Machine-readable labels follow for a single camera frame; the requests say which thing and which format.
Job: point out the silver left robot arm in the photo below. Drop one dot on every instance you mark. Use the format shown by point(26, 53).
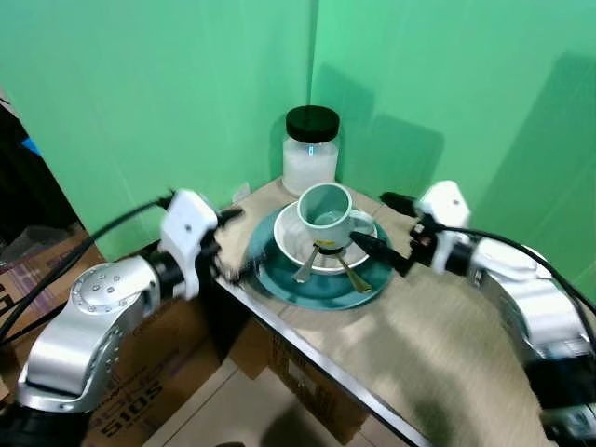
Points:
point(93, 317)

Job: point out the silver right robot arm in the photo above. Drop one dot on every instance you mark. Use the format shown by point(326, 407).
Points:
point(521, 298)

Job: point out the gold metal spoon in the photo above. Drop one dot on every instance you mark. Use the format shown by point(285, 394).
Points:
point(358, 282)

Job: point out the white ceramic bowl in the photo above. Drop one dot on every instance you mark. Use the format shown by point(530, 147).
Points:
point(291, 244)

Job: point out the teal ceramic mug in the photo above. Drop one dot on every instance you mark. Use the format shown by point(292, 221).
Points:
point(326, 212)

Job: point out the silver metal spoon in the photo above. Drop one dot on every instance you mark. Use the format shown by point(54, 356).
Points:
point(304, 272)

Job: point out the teal dinner plate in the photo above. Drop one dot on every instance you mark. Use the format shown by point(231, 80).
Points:
point(321, 293)

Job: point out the glass jar with black lid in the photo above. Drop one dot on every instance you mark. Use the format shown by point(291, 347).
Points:
point(311, 154)

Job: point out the plain cardboard box with label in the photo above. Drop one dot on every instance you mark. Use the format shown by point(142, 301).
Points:
point(298, 372)

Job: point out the printed brown cardboard box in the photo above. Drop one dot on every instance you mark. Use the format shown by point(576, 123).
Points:
point(149, 372)

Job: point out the small brown cardboard box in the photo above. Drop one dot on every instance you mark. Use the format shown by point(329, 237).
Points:
point(42, 265)

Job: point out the black fabric item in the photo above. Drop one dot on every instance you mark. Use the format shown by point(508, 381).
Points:
point(28, 177)

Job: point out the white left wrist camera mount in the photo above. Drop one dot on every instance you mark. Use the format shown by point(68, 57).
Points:
point(191, 237)

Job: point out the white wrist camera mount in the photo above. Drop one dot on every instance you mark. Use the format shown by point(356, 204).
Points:
point(445, 207)
point(191, 237)

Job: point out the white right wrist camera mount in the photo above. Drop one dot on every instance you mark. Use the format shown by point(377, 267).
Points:
point(445, 207)

